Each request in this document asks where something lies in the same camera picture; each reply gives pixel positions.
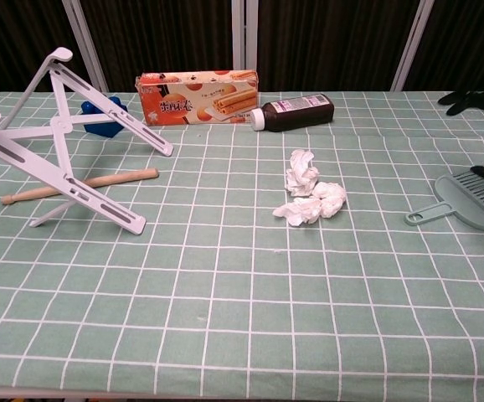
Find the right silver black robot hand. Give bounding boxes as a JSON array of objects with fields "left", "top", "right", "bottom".
[{"left": 437, "top": 88, "right": 484, "bottom": 184}]

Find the tissue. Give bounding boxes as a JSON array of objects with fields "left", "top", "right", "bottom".
[
  {"left": 284, "top": 149, "right": 322, "bottom": 198},
  {"left": 271, "top": 181, "right": 348, "bottom": 228}
]

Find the white folding laptop stand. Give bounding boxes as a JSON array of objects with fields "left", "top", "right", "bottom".
[{"left": 0, "top": 46, "right": 175, "bottom": 235}]

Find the black ribbed partition panel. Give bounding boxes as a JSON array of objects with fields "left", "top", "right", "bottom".
[
  {"left": 72, "top": 0, "right": 234, "bottom": 93},
  {"left": 257, "top": 0, "right": 419, "bottom": 94},
  {"left": 404, "top": 0, "right": 484, "bottom": 93},
  {"left": 0, "top": 0, "right": 100, "bottom": 95}
]

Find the brown bottle white cap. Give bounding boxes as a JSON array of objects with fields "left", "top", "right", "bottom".
[{"left": 248, "top": 94, "right": 336, "bottom": 133}]

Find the orange egg roll snack box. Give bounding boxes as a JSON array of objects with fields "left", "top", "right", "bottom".
[{"left": 135, "top": 70, "right": 260, "bottom": 126}]

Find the green white checked tablecloth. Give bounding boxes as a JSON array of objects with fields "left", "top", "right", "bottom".
[{"left": 0, "top": 90, "right": 484, "bottom": 402}]

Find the wooden round stick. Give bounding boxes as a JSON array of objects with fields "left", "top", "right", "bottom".
[{"left": 1, "top": 167, "right": 160, "bottom": 206}]

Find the blue plastic building block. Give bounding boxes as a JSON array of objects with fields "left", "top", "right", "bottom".
[{"left": 80, "top": 95, "right": 129, "bottom": 139}]

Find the white aluminium partition post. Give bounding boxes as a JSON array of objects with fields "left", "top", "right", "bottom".
[
  {"left": 245, "top": 0, "right": 260, "bottom": 72},
  {"left": 390, "top": 0, "right": 435, "bottom": 92},
  {"left": 61, "top": 0, "right": 109, "bottom": 93},
  {"left": 231, "top": 0, "right": 247, "bottom": 72}
]

